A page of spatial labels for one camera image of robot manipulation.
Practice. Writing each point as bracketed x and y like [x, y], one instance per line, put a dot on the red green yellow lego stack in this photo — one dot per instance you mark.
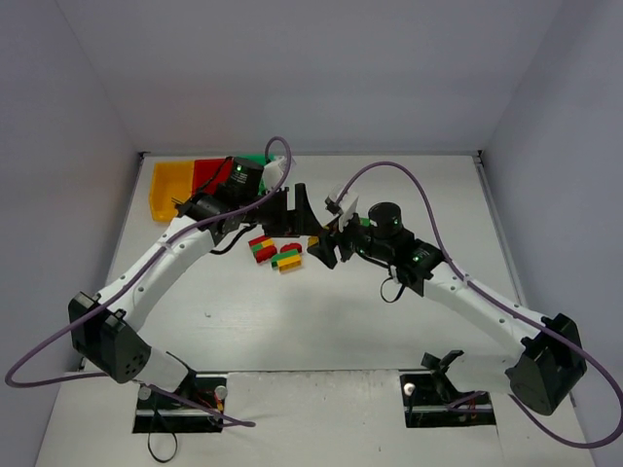
[262, 248]

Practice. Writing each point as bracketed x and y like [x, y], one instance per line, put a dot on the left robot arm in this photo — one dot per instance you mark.
[105, 328]

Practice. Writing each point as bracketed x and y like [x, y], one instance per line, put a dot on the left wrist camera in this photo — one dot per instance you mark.
[273, 172]

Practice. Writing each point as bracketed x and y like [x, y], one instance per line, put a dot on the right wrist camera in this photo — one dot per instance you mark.
[342, 206]

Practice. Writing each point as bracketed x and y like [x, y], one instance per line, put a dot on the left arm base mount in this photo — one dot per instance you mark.
[159, 414]

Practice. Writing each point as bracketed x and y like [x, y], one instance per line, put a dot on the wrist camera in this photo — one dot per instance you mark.
[273, 172]
[342, 206]

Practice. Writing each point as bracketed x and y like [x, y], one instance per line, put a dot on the red plastic bin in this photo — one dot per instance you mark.
[209, 173]

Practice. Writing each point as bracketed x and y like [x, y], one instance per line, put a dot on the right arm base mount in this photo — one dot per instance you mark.
[425, 407]

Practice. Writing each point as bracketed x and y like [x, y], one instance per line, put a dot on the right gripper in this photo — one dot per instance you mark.
[344, 241]

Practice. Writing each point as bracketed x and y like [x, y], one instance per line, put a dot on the green plastic bin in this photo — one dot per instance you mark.
[255, 158]

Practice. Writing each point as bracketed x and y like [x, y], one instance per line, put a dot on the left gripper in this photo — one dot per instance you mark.
[298, 209]

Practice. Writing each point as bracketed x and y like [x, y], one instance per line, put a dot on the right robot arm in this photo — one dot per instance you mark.
[538, 367]

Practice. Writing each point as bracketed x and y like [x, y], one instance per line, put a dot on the yellow plastic bin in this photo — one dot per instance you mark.
[172, 182]

